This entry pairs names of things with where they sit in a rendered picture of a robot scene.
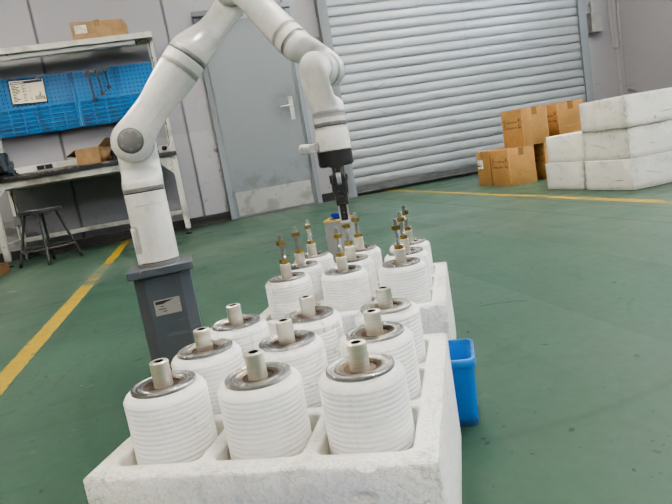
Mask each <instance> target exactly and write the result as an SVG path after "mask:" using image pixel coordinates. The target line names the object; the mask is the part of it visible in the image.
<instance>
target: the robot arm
mask: <svg viewBox="0 0 672 504"><path fill-rule="evenodd" d="M243 13H245V14H246V15H247V16H248V17H249V18H250V19H251V21H252V22H253V23H254V24H255V25H256V27H257V28H258V29H259V30H260V31H261V33H262V34H263V35H264V36H265V37H266V38H267V39H268V41H269V42H270V43H271V44H272V45H273V46H274V47H275V48H276V49H277V50H278V51H279V52H280V53H281V54H282V55H283V56H285V57H286V58H287V59H288V60H290V61H292V62H295V63H298V64H300V65H299V77H300V81H301V85H302V87H303V90H304V93H305V95H306V98H307V100H308V103H309V105H310V107H311V109H312V116H313V123H314V128H315V143H314V144H303V145H300V146H299V155H305V154H311V153H316V152H317V156H318V162H319V167H320V168H328V167H330V168H331V169H332V173H333V174H332V175H331V176H329V179H330V184H331V185H332V191H333V196H335V198H336V199H335V200H336V204H337V206H338V212H339V218H340V222H341V223H348V222H350V214H349V208H348V205H347V204H348V203H349V198H348V196H347V195H348V194H349V189H348V183H347V182H348V176H347V173H343V169H342V167H343V166H344V165H348V164H352V163H353V161H354V160H353V154H352V148H351V141H350V135H349V131H348V127H347V122H346V116H345V109H344V104H343V101H342V100H341V99H340V98H338V97H337V96H335V95H334V93H333V90H332V86H335V85H337V84H339V83H340V82H341V81H342V79H343V77H344V73H345V69H344V64H343V62H342V60H341V59H340V57H339V56H338V55H337V54H336V53H335V52H334V51H332V50H331V49H330V48H328V47H327V46H325V45H324V44H323V43H321V42H320V41H318V40H316V39H315V38H313V37H312V36H310V35H309V34H308V33H307V32H306V31H305V30H304V29H303V28H302V27H301V26H300V25H299V24H298V23H297V22H296V21H295V20H294V19H293V18H292V17H291V16H289V15H288V14H287V13H286V12H285V11H284V10H283V9H282V8H281V7H280V6H278V5H277V4H276V3H275V2H274V1H273V0H214V1H213V3H212V5H211V6H210V8H209V10H208V11H207V13H206V14H205V15H204V17H203V18H202V19H201V20H200V21H198V22H197V23H196V24H194V25H192V26H190V27H189V28H187V29H185V30H183V31H182V32H180V33H179V34H178V35H176V36H175V37H174V38H173V39H172V40H171V42H170V43H169V44H168V46H167V48H166V49H165V51H164V52H163V54H162V56H161V57H160V59H159V61H158V62H157V64H156V66H155V68H154V69H153V71H152V73H151V75H150V77H149V79H148V81H147V83H146V84H145V87H144V89H143V91H142V92H141V94H140V96H139V97H138V99H137V100H136V102H135V103H134V104H133V106H132V107H131V108H130V109H129V111H128V112H127V113H126V115H125V116H124V117H123V118H122V119H121V121H120V122H119V123H118V124H117V125H116V127H115V128H114V129H113V131H112V133H111V137H110V144H111V148H112V150H113V152H114V153H115V155H116V156H117V158H118V163H119V167H120V172H121V179H122V189H123V194H124V198H125V203H126V207H127V212H128V216H129V220H130V225H131V231H130V233H131V235H132V239H133V243H134V248H135V252H136V257H137V261H138V268H139V269H145V268H153V267H159V266H164V265H168V264H172V263H175V262H177V261H179V260H180V257H179V252H178V248H177V243H176V238H175V234H174V229H173V224H172V220H171V215H170V210H169V206H168V201H167V196H166V192H165V187H164V182H163V174H162V169H161V164H160V159H159V154H158V149H157V144H156V138H157V135H158V133H159V131H160V129H161V127H162V126H163V124H164V122H165V120H166V119H167V117H168V116H169V114H170V113H171V112H172V110H173V109H174V108H175V107H176V106H177V105H178V104H179V103H180V102H181V101H182V99H183V98H184V97H185V96H186V95H187V94H188V93H189V91H190V90H191V89H192V87H193V86H194V85H195V83H196V82H197V80H198V79H199V77H200V75H201V74H202V72H203V71H204V69H205V67H206V66H207V64H208V62H209V61H210V59H211V57H212V56H213V54H214V53H215V51H216V50H217V48H218V47H219V45H220V44H221V42H222V41H223V39H224V37H225V36H226V34H227V33H228V32H229V30H230V29H231V28H232V26H233V25H234V24H235V23H236V21H237V20H238V19H239V18H240V16H241V15H242V14H243Z"/></svg>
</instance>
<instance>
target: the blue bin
mask: <svg viewBox="0 0 672 504"><path fill-rule="evenodd" d="M448 346H449V353H450V360H451V367H452V374H453V381H454V388H455V395H456V402H457V409H458V416H459V423H460V427H472V426H476V425H478V424H479V411H478V401H477V391H476V380H475V370H474V366H476V358H475V351H474V343H473V340H472V339H468V338H463V339H453V340H448Z"/></svg>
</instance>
